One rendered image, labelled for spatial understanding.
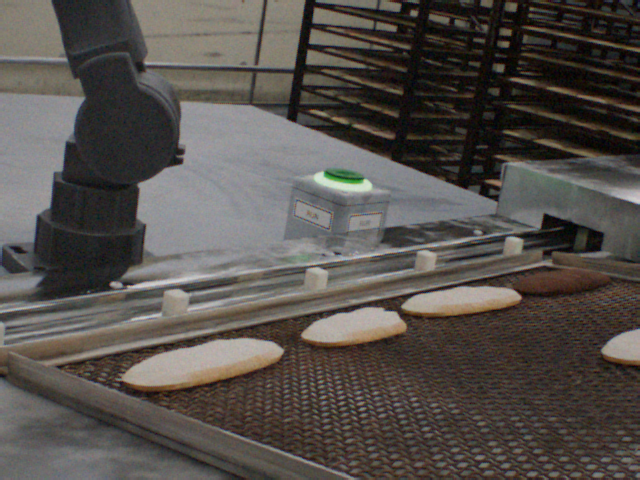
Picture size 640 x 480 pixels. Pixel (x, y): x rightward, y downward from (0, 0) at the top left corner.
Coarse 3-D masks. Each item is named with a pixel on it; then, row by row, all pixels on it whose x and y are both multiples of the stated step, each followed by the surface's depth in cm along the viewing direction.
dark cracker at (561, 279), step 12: (528, 276) 77; (540, 276) 76; (552, 276) 76; (564, 276) 77; (576, 276) 77; (588, 276) 78; (600, 276) 79; (516, 288) 75; (528, 288) 74; (540, 288) 74; (552, 288) 75; (564, 288) 75; (576, 288) 76; (588, 288) 77
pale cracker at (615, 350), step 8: (616, 336) 59; (624, 336) 59; (632, 336) 59; (608, 344) 58; (616, 344) 58; (624, 344) 58; (632, 344) 58; (608, 352) 57; (616, 352) 57; (624, 352) 57; (632, 352) 57; (608, 360) 57; (616, 360) 57; (624, 360) 56; (632, 360) 56
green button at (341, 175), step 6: (330, 168) 102; (336, 168) 103; (342, 168) 103; (324, 174) 101; (330, 174) 100; (336, 174) 100; (342, 174) 101; (348, 174) 101; (354, 174) 102; (360, 174) 102; (336, 180) 100; (342, 180) 100; (348, 180) 100; (354, 180) 100; (360, 180) 100
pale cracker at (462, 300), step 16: (464, 288) 70; (480, 288) 71; (496, 288) 72; (416, 304) 67; (432, 304) 67; (448, 304) 67; (464, 304) 68; (480, 304) 68; (496, 304) 69; (512, 304) 71
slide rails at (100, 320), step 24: (552, 240) 113; (600, 240) 118; (408, 264) 95; (456, 264) 98; (264, 288) 82; (288, 288) 83; (120, 312) 72; (144, 312) 73; (24, 336) 66; (48, 336) 66
